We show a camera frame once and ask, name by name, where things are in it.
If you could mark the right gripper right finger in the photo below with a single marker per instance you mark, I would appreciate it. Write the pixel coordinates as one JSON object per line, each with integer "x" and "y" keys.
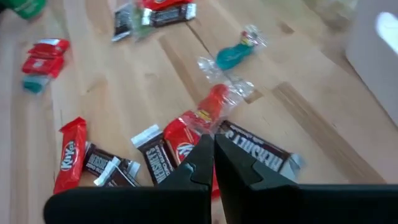
{"x": 311, "y": 205}

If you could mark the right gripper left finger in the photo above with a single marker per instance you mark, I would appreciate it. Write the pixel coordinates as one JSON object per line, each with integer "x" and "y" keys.
{"x": 124, "y": 205}

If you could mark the red gummy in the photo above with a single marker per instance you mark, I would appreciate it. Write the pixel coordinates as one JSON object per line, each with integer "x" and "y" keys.
{"x": 214, "y": 99}

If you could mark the green gummy in clear wrapper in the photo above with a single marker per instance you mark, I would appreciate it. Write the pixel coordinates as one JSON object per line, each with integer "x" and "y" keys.
{"x": 141, "y": 28}

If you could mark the teal gummy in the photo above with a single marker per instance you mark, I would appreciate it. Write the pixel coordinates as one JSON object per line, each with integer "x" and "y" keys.
{"x": 34, "y": 84}
{"x": 230, "y": 57}

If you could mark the brown Hershey's candy bar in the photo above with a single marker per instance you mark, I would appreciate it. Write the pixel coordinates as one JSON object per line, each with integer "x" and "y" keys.
{"x": 119, "y": 177}
{"x": 122, "y": 21}
{"x": 96, "y": 158}
{"x": 169, "y": 15}
{"x": 258, "y": 146}
{"x": 157, "y": 158}

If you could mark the red KitKat candy bar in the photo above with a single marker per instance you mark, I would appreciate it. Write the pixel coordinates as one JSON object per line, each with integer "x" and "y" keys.
{"x": 164, "y": 3}
{"x": 43, "y": 66}
{"x": 71, "y": 155}
{"x": 178, "y": 138}
{"x": 48, "y": 47}

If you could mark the green Sprite can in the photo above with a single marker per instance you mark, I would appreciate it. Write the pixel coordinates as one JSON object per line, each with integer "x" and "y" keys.
{"x": 25, "y": 7}

